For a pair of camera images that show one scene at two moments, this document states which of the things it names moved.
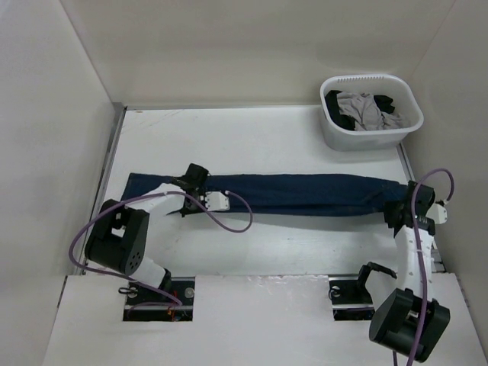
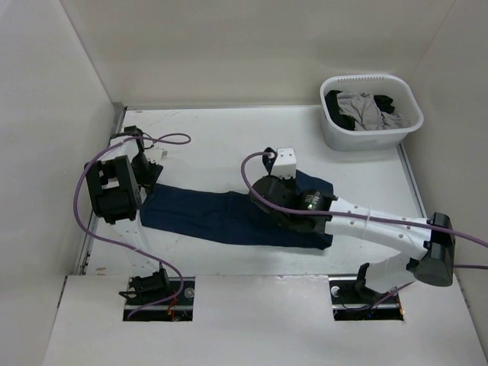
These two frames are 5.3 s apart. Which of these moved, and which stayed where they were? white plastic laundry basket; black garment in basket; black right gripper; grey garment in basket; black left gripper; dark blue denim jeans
Moved: black left gripper; dark blue denim jeans; black right gripper
Stayed: grey garment in basket; black garment in basket; white plastic laundry basket
